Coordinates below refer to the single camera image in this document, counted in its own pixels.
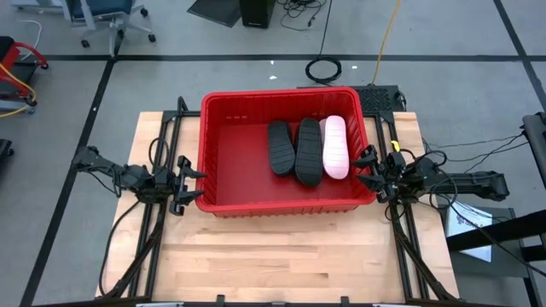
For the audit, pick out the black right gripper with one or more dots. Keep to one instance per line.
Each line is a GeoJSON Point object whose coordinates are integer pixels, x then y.
{"type": "Point", "coordinates": [390, 175]}

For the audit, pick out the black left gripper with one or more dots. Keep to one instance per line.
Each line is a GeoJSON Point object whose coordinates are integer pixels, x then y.
{"type": "Point", "coordinates": [178, 185]}

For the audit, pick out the black slide sandal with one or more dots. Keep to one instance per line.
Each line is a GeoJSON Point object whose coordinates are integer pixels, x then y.
{"type": "Point", "coordinates": [281, 149]}
{"type": "Point", "coordinates": [308, 153]}

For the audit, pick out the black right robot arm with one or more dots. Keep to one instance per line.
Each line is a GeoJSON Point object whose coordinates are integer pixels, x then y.
{"type": "Point", "coordinates": [465, 181]}

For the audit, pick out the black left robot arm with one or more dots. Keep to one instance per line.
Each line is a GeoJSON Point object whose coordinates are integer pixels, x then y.
{"type": "Point", "coordinates": [111, 170]}

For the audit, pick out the red plastic bin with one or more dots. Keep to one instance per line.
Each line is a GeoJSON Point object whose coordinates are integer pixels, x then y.
{"type": "Point", "coordinates": [243, 179]}

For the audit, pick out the yellow tag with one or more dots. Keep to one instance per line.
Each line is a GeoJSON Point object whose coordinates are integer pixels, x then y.
{"type": "Point", "coordinates": [395, 146]}

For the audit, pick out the black perforated box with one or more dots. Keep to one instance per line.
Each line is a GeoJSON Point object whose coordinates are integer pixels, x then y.
{"type": "Point", "coordinates": [379, 100]}

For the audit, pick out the white paper sheet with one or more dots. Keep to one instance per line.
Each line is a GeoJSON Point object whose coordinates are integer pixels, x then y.
{"type": "Point", "coordinates": [462, 221]}

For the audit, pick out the black table clamp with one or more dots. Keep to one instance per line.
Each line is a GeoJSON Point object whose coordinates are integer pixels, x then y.
{"type": "Point", "coordinates": [344, 301]}
{"type": "Point", "coordinates": [220, 299]}

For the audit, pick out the black equipment edge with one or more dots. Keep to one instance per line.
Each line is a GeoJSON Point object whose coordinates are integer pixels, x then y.
{"type": "Point", "coordinates": [537, 145]}

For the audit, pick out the dark floor mat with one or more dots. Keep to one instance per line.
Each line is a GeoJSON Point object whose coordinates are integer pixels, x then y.
{"type": "Point", "coordinates": [217, 10]}

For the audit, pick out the black computer tower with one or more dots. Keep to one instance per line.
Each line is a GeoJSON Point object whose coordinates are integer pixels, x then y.
{"type": "Point", "coordinates": [257, 13]}

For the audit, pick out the black object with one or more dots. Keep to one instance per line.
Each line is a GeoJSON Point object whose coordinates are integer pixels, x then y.
{"type": "Point", "coordinates": [5, 149]}

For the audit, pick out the office chair with blue seat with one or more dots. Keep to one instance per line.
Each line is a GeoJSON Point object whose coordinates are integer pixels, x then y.
{"type": "Point", "coordinates": [106, 10]}

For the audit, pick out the black aluminium frame rails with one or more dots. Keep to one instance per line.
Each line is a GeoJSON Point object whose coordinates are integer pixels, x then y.
{"type": "Point", "coordinates": [400, 239]}
{"type": "Point", "coordinates": [152, 247]}

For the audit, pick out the black beam frame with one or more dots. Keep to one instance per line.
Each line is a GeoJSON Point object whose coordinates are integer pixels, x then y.
{"type": "Point", "coordinates": [503, 230]}

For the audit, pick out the red cart frame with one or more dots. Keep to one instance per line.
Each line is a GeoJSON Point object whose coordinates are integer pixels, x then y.
{"type": "Point", "coordinates": [10, 53]}

